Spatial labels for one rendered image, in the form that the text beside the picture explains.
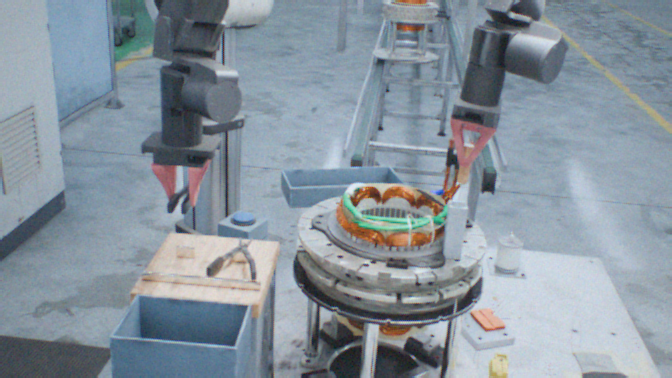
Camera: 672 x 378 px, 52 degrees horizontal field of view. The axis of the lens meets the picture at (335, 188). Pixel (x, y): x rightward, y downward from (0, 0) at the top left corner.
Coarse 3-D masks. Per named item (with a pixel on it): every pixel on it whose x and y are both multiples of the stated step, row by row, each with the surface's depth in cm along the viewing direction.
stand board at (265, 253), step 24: (168, 240) 115; (192, 240) 116; (216, 240) 116; (264, 240) 117; (168, 264) 108; (192, 264) 108; (240, 264) 109; (264, 264) 109; (144, 288) 101; (168, 288) 101; (192, 288) 101; (216, 288) 102; (264, 288) 103
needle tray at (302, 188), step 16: (288, 176) 149; (304, 176) 150; (320, 176) 151; (336, 176) 152; (352, 176) 153; (368, 176) 154; (384, 176) 155; (288, 192) 141; (304, 192) 140; (320, 192) 141; (336, 192) 142
